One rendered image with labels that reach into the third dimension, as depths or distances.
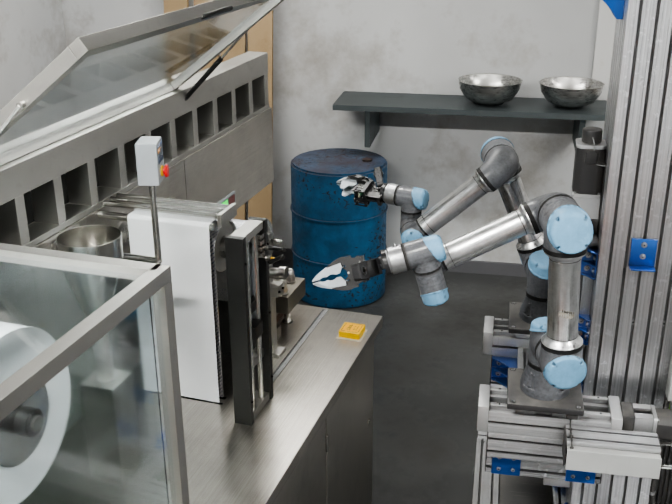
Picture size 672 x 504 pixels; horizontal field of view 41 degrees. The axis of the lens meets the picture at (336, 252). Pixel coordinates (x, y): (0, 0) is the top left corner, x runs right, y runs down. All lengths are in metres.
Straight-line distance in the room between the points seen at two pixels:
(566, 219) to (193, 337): 1.05
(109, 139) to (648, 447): 1.76
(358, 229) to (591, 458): 2.54
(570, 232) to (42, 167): 1.34
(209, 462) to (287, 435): 0.22
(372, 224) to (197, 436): 2.76
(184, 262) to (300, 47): 3.14
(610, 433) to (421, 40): 3.03
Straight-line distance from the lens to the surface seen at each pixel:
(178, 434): 1.84
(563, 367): 2.59
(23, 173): 2.24
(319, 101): 5.45
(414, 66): 5.33
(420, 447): 3.98
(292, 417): 2.50
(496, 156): 3.06
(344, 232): 4.95
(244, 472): 2.31
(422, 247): 2.40
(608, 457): 2.77
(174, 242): 2.41
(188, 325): 2.50
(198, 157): 3.01
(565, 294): 2.52
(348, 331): 2.89
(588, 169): 2.80
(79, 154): 2.42
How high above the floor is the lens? 2.25
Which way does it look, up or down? 22 degrees down
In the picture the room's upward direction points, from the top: straight up
